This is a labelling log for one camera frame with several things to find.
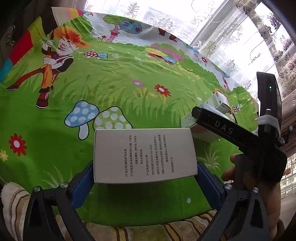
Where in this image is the striped beige cushion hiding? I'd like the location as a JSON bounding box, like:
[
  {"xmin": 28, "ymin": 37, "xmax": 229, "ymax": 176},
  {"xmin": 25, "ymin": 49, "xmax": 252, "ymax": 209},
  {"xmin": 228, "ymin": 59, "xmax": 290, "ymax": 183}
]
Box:
[{"xmin": 0, "ymin": 181, "xmax": 232, "ymax": 241}]

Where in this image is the flat silver box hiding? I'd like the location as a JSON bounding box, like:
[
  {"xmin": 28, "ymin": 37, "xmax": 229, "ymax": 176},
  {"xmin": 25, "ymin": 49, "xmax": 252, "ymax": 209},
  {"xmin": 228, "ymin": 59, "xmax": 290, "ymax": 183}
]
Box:
[{"xmin": 181, "ymin": 102, "xmax": 229, "ymax": 143}]

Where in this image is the person's right hand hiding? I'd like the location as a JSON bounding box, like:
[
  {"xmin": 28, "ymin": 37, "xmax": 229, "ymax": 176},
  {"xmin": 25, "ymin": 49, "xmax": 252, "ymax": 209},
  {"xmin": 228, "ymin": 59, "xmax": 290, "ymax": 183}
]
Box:
[{"xmin": 221, "ymin": 153, "xmax": 282, "ymax": 239}]

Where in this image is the pink patterned curtain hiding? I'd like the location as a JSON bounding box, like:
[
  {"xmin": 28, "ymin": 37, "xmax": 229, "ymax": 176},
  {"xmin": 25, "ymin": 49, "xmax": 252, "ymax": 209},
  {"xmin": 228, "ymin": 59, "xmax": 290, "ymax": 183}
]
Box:
[{"xmin": 281, "ymin": 90, "xmax": 296, "ymax": 157}]

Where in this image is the green cartoon tablecloth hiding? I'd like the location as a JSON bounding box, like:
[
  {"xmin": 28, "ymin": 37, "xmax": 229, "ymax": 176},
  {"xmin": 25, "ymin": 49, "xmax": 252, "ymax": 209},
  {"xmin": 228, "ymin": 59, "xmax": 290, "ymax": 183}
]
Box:
[{"xmin": 0, "ymin": 12, "xmax": 260, "ymax": 229}]

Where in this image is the large beige text box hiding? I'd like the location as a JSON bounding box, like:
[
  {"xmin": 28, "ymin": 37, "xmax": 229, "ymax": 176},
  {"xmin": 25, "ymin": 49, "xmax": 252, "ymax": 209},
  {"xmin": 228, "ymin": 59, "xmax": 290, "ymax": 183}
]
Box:
[{"xmin": 93, "ymin": 128, "xmax": 198, "ymax": 184}]

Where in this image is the tall white medicine box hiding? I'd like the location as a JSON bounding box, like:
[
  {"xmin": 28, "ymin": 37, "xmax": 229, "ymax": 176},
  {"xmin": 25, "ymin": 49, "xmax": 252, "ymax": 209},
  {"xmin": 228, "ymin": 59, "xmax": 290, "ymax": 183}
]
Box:
[{"xmin": 206, "ymin": 91, "xmax": 231, "ymax": 114}]

